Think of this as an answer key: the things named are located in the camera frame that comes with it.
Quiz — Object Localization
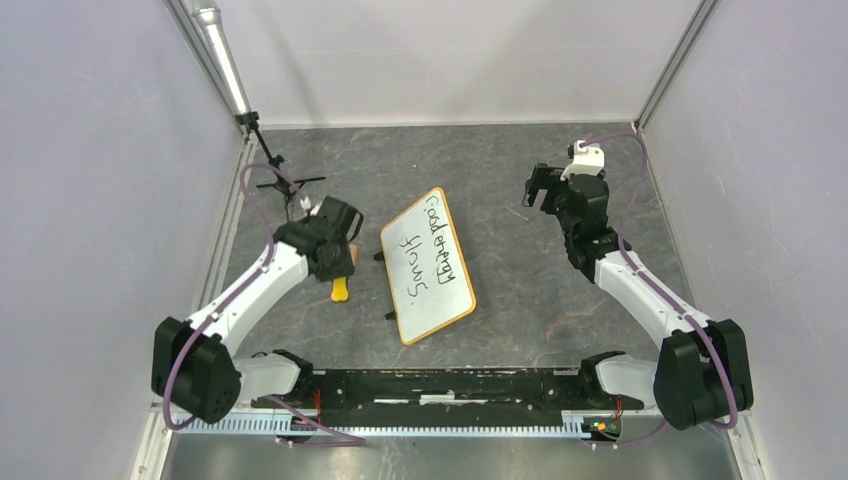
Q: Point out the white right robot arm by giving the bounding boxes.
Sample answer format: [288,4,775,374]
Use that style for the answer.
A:
[522,163,754,430]

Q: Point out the black microphone tripod stand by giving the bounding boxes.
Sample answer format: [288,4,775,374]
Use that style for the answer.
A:
[235,111,327,217]

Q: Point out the perforated cable duct strip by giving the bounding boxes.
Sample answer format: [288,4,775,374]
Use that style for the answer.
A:
[173,413,598,439]

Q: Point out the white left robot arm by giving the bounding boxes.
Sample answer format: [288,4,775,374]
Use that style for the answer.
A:
[151,196,364,430]

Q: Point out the yellow whiteboard eraser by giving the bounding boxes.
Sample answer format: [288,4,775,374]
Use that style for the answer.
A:
[330,277,350,303]

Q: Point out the orange wooden block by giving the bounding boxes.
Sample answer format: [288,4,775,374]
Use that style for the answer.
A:
[348,243,359,268]

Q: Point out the yellow framed whiteboard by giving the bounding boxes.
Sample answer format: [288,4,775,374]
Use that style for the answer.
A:
[380,187,477,345]

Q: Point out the silver microphone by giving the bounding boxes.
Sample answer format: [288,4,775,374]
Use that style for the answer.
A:
[192,0,252,116]

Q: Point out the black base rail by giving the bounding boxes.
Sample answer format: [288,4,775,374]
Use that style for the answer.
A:
[282,367,644,428]

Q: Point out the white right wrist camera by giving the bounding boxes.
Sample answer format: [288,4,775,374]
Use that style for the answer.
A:
[560,140,605,181]

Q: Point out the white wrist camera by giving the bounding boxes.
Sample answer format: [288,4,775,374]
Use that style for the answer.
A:
[560,140,605,181]
[298,196,322,216]

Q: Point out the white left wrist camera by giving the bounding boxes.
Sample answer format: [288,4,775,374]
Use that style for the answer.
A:
[298,196,322,216]

